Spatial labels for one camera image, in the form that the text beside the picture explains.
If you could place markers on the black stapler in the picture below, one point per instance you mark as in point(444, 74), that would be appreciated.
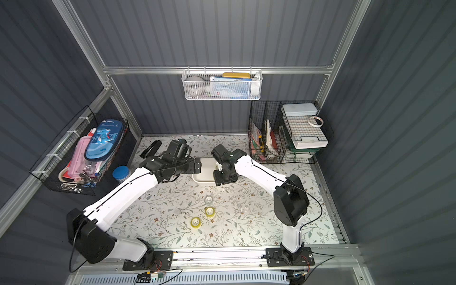
point(151, 150)

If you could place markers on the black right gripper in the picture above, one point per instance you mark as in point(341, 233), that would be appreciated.
point(221, 177)

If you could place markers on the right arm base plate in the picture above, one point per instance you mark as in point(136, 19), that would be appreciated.
point(281, 257)

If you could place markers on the blue dinosaur pencil case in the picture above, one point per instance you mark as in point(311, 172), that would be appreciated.
point(106, 139)

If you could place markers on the yellow tape roll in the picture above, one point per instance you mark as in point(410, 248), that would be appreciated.
point(209, 212)
point(195, 222)

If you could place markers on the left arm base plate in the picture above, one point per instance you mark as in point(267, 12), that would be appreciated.
point(157, 261)

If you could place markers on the black wire side basket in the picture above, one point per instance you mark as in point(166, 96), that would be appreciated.
point(51, 170)

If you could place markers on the blue white package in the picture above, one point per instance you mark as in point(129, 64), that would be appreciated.
point(232, 88)

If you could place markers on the black wire desk organizer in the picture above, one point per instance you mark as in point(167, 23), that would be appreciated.
point(268, 143)

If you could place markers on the white tape roll in basket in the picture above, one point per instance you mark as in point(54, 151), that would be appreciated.
point(194, 86)

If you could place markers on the pink pencil case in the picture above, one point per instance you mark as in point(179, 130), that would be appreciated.
point(79, 166)

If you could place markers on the white plastic storage box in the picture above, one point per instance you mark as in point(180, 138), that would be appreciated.
point(208, 166)

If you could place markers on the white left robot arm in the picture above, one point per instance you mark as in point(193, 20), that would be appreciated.
point(88, 229)

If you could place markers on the blue lidded clear jar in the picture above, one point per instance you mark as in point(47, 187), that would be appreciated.
point(121, 173)

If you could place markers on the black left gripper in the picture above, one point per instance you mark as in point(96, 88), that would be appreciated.
point(192, 165)

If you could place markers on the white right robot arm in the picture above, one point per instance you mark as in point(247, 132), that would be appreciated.
point(290, 201)

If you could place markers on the white wire wall basket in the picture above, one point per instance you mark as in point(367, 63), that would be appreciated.
point(205, 87)

